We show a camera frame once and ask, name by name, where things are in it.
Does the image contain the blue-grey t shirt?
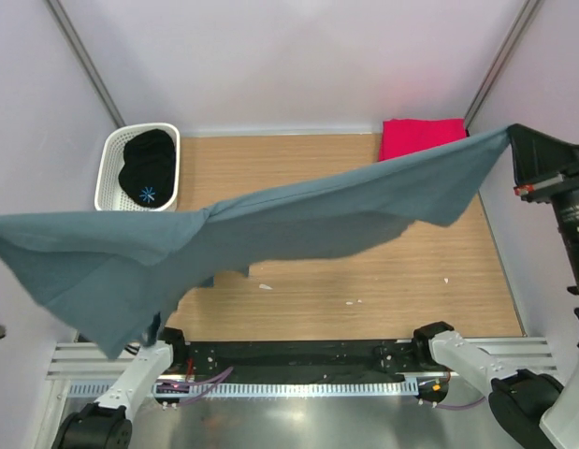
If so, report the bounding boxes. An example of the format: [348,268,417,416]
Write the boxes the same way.
[0,128,510,358]

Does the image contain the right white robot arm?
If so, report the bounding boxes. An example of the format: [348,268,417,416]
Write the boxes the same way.
[411,124,579,448]

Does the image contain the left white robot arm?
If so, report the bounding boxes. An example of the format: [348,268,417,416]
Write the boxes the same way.
[52,327,188,449]

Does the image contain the folded red t shirt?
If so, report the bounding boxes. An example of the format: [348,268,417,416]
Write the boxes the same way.
[377,119,467,162]

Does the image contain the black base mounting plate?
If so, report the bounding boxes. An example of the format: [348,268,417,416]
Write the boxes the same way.
[166,340,447,384]

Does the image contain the black t shirt in basket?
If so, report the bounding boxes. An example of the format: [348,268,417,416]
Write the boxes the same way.
[118,129,176,209]

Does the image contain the white perforated plastic basket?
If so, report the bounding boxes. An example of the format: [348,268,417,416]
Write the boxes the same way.
[94,123,181,211]

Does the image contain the aluminium frame rail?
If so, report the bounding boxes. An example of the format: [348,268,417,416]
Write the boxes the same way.
[48,337,558,379]

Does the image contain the white slotted cable duct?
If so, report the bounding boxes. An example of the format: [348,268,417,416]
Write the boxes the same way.
[67,378,419,399]

